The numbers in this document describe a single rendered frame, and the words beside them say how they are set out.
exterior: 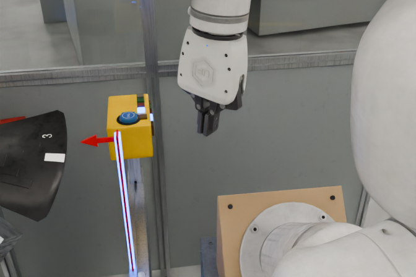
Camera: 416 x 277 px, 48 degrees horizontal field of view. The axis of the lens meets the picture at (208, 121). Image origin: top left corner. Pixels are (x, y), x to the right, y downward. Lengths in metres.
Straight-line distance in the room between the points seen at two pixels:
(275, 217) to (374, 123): 0.53
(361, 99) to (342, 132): 1.54
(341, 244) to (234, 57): 0.32
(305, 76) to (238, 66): 1.00
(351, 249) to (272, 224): 0.38
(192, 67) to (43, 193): 0.32
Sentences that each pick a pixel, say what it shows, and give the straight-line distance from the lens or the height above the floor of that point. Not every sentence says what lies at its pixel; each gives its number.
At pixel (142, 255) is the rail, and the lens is 1.06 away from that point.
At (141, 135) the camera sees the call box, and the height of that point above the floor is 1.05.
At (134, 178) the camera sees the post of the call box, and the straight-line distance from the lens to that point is 1.24.
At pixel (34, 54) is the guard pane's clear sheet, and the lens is 1.56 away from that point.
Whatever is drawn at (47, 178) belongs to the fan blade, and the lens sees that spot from 0.82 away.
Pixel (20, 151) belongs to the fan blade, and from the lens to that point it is 0.86.
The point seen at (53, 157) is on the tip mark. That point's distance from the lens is 0.84.
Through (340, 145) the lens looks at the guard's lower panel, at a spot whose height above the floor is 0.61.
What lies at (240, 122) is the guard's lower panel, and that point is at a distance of 1.69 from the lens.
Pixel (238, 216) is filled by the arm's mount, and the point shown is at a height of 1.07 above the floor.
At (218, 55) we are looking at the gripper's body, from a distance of 0.67.
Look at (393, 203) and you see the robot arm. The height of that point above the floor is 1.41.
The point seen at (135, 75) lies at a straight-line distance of 1.54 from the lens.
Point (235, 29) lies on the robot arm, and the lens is 0.66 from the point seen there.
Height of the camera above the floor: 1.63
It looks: 31 degrees down
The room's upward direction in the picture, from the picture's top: straight up
